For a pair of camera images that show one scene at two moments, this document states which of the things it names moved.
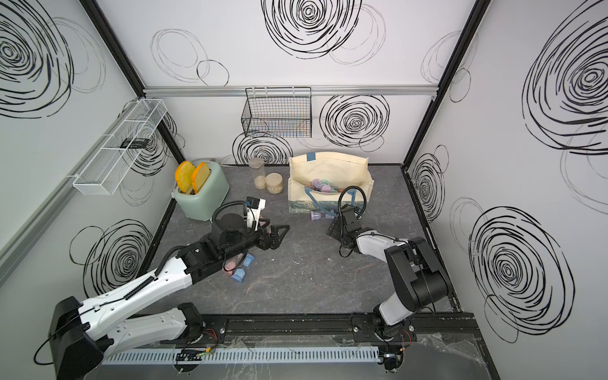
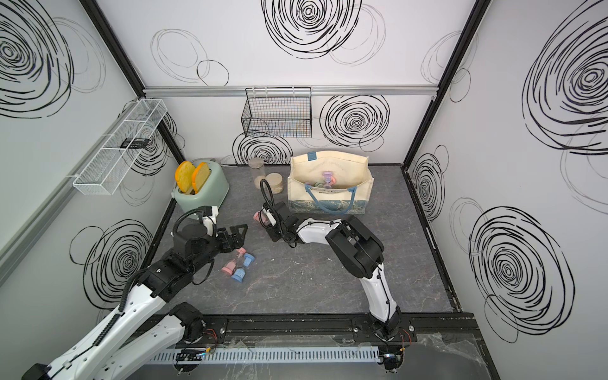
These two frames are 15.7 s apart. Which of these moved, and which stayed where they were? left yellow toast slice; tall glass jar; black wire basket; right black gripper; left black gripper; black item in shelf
Moved: left black gripper; right black gripper
Stayed: tall glass jar; black item in shelf; left yellow toast slice; black wire basket
